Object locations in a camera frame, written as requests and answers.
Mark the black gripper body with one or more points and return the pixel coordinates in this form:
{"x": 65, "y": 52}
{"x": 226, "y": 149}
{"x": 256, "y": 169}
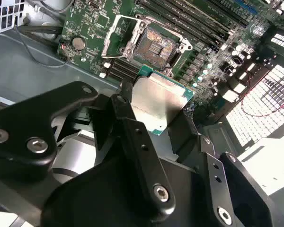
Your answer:
{"x": 104, "y": 196}

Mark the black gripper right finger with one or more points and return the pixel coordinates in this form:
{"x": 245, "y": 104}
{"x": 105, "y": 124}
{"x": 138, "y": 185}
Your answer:
{"x": 241, "y": 186}

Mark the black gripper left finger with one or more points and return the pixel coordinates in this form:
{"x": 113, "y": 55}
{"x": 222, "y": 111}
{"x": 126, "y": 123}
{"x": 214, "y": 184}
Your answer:
{"x": 19, "y": 123}

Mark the silver CPU green edge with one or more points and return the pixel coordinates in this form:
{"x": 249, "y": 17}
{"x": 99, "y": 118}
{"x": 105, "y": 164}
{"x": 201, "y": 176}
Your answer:
{"x": 156, "y": 99}

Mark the metal socket cover frame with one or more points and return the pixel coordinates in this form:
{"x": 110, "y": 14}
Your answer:
{"x": 109, "y": 35}

